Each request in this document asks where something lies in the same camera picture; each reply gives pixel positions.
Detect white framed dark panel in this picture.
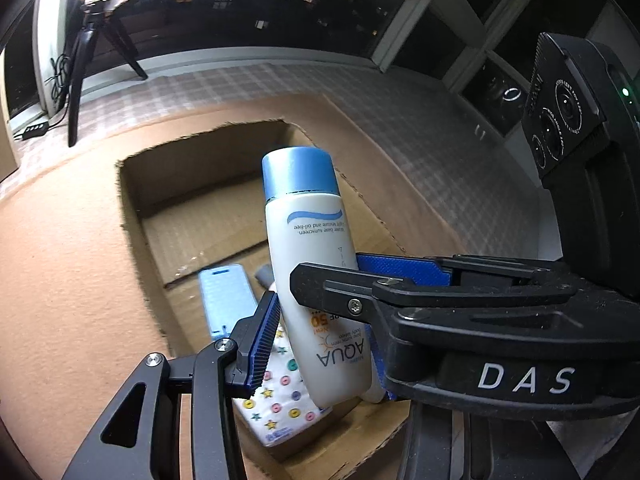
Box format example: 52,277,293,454
32,0,88,116

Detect plaid tablecloth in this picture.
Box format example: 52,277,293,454
0,60,566,261

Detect cardboard box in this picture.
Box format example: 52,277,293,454
116,119,416,480

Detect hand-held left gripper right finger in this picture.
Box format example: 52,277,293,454
369,325,506,480

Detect black tripod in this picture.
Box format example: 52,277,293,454
66,0,149,148

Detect black inline cable controller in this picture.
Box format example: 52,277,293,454
12,120,51,142

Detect blue phone stand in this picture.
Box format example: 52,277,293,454
197,265,260,341

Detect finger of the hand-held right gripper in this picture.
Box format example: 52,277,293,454
356,253,572,286
289,260,577,323

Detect pink bottle with grey cap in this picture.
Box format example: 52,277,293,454
254,265,277,293

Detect white colourful patterned pack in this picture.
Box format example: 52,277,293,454
232,330,335,448

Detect black cables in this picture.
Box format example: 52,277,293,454
45,52,71,111

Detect wooden board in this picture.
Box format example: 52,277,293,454
0,125,23,188

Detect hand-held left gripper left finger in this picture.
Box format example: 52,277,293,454
61,291,282,480

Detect white bottle with blue cap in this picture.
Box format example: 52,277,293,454
261,146,373,408

